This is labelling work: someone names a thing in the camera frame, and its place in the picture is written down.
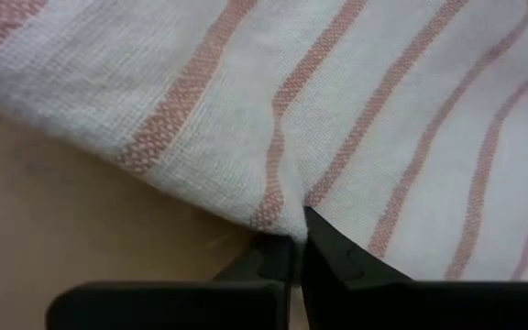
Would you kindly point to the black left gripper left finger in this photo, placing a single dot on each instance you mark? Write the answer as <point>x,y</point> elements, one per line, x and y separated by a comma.
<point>268,261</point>

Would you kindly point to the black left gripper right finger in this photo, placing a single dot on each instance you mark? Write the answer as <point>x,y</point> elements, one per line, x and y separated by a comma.
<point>333,261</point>

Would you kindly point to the white pink-striped towel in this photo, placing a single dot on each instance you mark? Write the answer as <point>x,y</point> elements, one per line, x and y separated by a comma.
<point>337,114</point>

